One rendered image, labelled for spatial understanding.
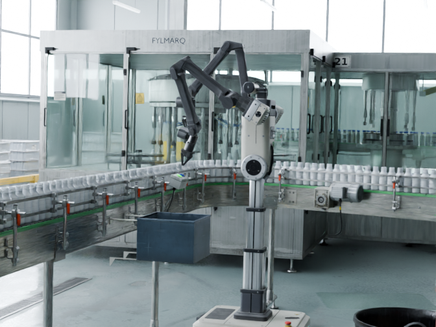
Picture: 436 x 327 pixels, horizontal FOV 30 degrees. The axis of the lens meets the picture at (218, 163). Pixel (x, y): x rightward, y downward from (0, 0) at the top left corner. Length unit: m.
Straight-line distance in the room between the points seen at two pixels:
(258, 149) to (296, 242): 3.15
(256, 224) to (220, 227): 3.12
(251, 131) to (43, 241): 1.70
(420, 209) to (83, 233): 2.58
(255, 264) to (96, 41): 4.09
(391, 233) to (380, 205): 3.92
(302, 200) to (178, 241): 2.06
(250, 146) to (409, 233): 5.08
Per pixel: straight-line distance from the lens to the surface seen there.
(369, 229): 9.74
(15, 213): 3.30
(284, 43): 7.89
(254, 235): 4.97
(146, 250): 4.23
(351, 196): 5.76
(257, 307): 5.02
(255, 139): 4.86
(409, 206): 5.75
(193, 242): 4.15
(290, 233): 7.92
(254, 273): 5.00
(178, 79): 4.88
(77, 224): 3.97
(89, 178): 4.17
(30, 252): 3.56
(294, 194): 6.09
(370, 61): 9.68
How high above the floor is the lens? 1.46
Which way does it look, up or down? 3 degrees down
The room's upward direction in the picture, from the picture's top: 1 degrees clockwise
